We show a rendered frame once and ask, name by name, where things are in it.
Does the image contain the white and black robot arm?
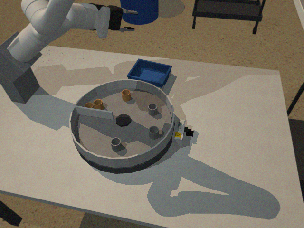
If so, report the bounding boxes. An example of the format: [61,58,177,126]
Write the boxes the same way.
[7,0,86,62]

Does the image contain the bronze bushing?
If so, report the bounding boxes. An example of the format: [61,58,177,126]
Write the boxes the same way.
[93,99,104,110]
[122,89,131,102]
[84,102,94,109]

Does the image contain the blue square tray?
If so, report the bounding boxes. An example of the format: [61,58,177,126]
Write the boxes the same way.
[128,59,172,90]

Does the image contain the steel bushing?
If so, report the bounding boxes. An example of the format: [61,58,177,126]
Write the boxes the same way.
[148,103,158,116]
[149,126,159,140]
[111,137,122,152]

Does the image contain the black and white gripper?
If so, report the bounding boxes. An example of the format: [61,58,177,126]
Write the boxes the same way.
[80,3,138,38]

